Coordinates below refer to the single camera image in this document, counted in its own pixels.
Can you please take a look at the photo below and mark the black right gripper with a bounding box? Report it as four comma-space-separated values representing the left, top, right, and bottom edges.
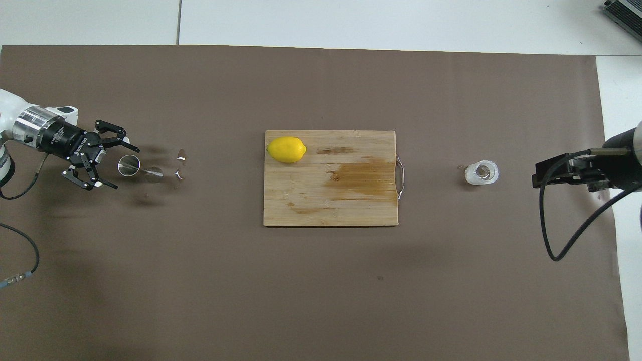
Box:
531, 128, 640, 194

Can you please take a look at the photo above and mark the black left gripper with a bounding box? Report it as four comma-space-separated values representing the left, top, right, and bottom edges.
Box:
39, 119, 141, 192

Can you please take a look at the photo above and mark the steel double jigger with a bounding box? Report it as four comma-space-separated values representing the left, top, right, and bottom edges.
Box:
118, 154, 164, 184

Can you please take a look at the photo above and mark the brown paper table mat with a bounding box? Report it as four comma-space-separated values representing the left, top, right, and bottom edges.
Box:
0, 44, 630, 361

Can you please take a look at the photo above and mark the grey ribbed metal device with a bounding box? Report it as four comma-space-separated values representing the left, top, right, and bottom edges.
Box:
600, 0, 642, 29

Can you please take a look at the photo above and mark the yellow lemon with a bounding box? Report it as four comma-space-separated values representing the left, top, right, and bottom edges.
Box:
267, 136, 307, 164

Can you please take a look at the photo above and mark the wooden cutting board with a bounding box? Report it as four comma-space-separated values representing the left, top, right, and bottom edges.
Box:
263, 130, 406, 227

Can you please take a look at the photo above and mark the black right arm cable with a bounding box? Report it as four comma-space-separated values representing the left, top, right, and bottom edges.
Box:
539, 147, 642, 262

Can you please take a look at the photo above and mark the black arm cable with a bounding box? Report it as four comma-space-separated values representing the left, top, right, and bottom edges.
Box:
0, 150, 51, 291
539, 147, 642, 262

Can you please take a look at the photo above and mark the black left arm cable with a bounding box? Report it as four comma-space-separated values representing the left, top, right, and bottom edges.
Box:
0, 150, 51, 291

